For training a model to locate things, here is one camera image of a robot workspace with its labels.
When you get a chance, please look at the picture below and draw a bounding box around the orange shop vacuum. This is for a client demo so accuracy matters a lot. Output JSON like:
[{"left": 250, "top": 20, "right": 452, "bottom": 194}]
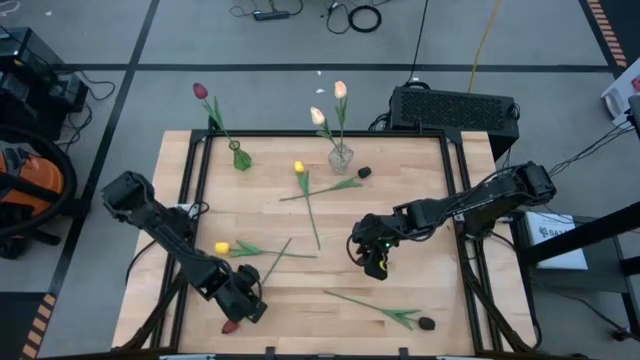
[{"left": 0, "top": 139, "right": 66, "bottom": 221}]

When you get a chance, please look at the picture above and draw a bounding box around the black equipment case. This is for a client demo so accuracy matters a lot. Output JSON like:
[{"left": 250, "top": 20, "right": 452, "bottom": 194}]
[{"left": 0, "top": 27, "right": 66, "bottom": 136}]

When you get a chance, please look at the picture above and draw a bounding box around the yellow cable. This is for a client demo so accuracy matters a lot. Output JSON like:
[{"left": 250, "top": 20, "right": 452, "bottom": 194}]
[{"left": 467, "top": 0, "right": 503, "bottom": 94}]

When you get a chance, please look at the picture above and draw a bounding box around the yellow artificial tulip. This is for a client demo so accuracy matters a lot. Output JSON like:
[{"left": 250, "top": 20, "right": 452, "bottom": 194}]
[
  {"left": 214, "top": 239, "right": 319, "bottom": 260},
  {"left": 293, "top": 160, "right": 323, "bottom": 251}
]

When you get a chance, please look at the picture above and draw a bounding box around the black floor cable with plug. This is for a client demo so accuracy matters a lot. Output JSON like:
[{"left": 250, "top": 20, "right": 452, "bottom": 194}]
[{"left": 542, "top": 287, "right": 634, "bottom": 344}]

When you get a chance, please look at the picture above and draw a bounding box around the small black equipment box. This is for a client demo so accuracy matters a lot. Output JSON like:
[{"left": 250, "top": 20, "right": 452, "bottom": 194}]
[{"left": 47, "top": 73, "right": 90, "bottom": 114}]

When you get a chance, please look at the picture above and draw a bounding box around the white device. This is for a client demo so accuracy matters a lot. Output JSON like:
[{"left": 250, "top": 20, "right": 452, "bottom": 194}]
[{"left": 599, "top": 69, "right": 640, "bottom": 126}]

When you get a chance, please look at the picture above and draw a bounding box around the black cable bundle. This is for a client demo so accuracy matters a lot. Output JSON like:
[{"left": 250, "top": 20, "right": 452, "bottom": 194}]
[{"left": 547, "top": 122, "right": 639, "bottom": 179}]

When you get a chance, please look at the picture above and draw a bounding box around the black metal cart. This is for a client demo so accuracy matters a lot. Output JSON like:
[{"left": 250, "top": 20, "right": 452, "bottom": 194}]
[{"left": 514, "top": 199, "right": 640, "bottom": 341}]

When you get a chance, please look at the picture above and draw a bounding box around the dark red artificial tulip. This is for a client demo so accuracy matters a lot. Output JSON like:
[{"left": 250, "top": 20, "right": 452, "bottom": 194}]
[
  {"left": 221, "top": 237, "right": 293, "bottom": 335},
  {"left": 192, "top": 82, "right": 237, "bottom": 149}
]

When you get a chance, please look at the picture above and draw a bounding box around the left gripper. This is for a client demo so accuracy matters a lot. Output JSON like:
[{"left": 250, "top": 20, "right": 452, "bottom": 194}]
[{"left": 212, "top": 264, "right": 269, "bottom": 324}]

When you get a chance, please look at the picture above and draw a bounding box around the orange vacuum cleaner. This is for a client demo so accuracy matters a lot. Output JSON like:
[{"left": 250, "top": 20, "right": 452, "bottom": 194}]
[{"left": 0, "top": 124, "right": 80, "bottom": 239}]

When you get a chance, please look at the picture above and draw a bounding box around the black power strip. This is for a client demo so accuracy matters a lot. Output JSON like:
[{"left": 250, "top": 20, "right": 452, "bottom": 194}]
[{"left": 252, "top": 9, "right": 291, "bottom": 22}]

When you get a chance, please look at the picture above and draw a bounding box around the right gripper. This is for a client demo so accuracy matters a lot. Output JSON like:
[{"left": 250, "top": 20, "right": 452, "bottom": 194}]
[{"left": 349, "top": 213, "right": 402, "bottom": 281}]

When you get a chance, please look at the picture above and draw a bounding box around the green glass vase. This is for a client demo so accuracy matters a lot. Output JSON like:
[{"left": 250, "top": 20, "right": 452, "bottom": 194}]
[{"left": 228, "top": 139, "right": 254, "bottom": 173}]

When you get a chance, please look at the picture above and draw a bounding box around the black artificial tulip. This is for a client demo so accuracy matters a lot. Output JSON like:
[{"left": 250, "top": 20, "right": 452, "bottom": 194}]
[
  {"left": 323, "top": 290, "right": 437, "bottom": 332},
  {"left": 278, "top": 166, "right": 373, "bottom": 203}
]

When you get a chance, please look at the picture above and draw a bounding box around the peach artificial tulip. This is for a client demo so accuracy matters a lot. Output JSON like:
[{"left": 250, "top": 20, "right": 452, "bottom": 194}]
[{"left": 332, "top": 80, "right": 351, "bottom": 154}]

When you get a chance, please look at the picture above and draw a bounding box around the black perforated computer case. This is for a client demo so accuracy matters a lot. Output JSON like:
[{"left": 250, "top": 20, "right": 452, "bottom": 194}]
[{"left": 387, "top": 84, "right": 521, "bottom": 162}]

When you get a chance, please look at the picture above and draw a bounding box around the clear glass vase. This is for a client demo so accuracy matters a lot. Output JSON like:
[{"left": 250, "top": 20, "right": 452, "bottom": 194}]
[{"left": 327, "top": 142, "right": 355, "bottom": 175}]

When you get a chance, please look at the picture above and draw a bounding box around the long black cable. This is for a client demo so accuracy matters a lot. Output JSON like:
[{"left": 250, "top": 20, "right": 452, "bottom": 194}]
[{"left": 405, "top": 0, "right": 430, "bottom": 85}]

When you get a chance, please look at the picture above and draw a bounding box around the coiled black cable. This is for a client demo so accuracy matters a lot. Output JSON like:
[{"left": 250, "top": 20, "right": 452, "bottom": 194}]
[{"left": 347, "top": 4, "right": 384, "bottom": 34}]

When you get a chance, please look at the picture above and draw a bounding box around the white printed paper sheet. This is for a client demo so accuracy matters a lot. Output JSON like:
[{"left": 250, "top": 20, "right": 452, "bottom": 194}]
[{"left": 524, "top": 209, "right": 590, "bottom": 271}]

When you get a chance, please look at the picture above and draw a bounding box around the cream artificial tulip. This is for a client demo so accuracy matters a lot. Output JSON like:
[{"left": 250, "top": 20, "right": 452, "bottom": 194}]
[{"left": 309, "top": 106, "right": 344, "bottom": 154}]

